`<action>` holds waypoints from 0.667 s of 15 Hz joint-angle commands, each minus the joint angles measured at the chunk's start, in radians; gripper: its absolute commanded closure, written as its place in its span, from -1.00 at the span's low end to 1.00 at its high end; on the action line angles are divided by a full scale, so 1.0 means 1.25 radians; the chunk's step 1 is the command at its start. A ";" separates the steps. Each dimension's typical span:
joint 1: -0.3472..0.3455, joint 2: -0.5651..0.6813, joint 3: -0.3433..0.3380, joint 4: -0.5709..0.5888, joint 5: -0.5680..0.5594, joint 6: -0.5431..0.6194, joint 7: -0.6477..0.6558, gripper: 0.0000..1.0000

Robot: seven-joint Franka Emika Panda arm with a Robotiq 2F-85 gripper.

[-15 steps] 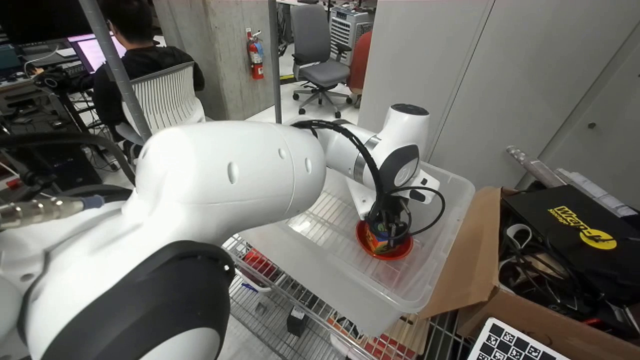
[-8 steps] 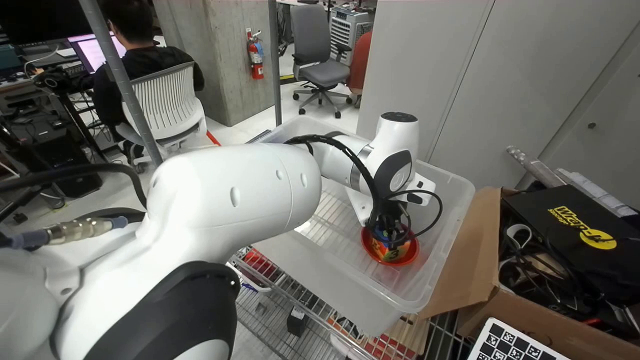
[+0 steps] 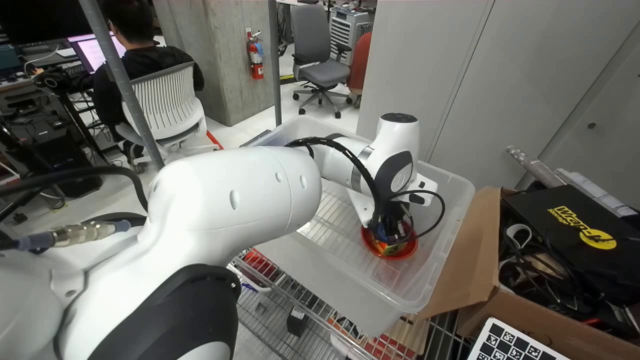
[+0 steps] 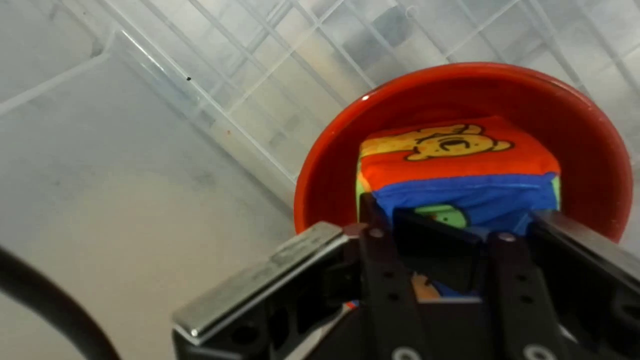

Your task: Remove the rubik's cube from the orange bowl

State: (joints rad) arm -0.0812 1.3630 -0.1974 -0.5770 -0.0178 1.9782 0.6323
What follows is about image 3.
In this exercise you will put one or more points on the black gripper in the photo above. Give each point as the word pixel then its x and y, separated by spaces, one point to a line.
pixel 393 215

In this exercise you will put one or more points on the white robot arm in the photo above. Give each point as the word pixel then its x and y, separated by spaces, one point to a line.
pixel 227 206

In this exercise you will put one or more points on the orange bowl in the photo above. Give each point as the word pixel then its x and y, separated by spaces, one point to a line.
pixel 403 250

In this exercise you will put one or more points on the clear plastic storage bin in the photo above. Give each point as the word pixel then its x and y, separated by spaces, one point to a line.
pixel 347 280

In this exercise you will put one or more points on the open cardboard box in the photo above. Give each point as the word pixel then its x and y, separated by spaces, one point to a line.
pixel 472 261

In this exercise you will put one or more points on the small black block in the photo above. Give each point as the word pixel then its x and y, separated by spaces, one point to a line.
pixel 296 323

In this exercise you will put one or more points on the small orange items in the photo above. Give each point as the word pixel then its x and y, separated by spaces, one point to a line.
pixel 257 261

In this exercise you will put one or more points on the white checker calibration board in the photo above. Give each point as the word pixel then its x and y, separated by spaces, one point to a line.
pixel 510 342

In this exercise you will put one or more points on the grey office chair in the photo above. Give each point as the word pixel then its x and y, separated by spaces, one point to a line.
pixel 320 62

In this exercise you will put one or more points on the black bag with yellow logo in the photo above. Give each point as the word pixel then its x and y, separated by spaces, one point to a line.
pixel 586 232

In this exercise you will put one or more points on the orange floor tape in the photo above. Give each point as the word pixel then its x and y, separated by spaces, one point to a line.
pixel 215 139

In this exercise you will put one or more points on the thin grey metal pole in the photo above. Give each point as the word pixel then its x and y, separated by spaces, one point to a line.
pixel 275 67

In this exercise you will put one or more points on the white slatted unit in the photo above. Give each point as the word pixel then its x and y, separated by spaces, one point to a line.
pixel 349 25

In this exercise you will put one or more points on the red fire extinguisher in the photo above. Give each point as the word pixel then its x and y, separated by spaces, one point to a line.
pixel 255 56

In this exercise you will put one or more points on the white mesh office chair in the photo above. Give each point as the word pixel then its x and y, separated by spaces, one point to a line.
pixel 162 107

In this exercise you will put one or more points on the person in black shirt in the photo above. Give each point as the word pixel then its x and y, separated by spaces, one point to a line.
pixel 143 56

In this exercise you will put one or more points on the thick grey metal pole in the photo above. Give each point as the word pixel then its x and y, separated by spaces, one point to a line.
pixel 123 86

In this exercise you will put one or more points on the laptop with purple screen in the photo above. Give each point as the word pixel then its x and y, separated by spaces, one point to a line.
pixel 92 50

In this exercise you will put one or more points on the black equipment stack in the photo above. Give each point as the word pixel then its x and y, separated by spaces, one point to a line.
pixel 40 126

